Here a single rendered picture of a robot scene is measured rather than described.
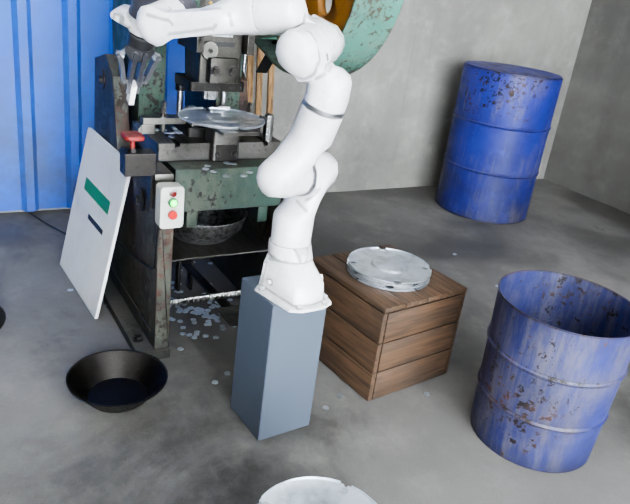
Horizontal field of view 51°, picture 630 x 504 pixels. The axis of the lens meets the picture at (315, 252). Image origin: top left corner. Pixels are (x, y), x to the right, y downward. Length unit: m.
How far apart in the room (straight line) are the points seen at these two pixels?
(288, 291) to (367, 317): 0.44
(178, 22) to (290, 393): 1.05
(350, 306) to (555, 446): 0.74
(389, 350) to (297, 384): 0.36
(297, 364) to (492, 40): 3.23
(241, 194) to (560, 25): 3.36
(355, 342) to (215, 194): 0.67
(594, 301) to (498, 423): 0.51
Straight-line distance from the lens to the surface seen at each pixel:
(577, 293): 2.29
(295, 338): 1.85
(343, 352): 2.26
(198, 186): 2.18
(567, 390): 1.99
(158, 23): 1.73
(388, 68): 4.19
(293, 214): 1.73
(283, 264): 1.76
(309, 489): 1.52
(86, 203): 2.74
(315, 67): 1.57
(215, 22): 1.67
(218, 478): 1.88
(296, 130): 1.65
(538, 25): 4.98
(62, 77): 3.39
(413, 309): 2.14
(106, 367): 2.24
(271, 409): 1.96
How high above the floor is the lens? 1.28
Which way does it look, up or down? 23 degrees down
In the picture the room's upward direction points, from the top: 8 degrees clockwise
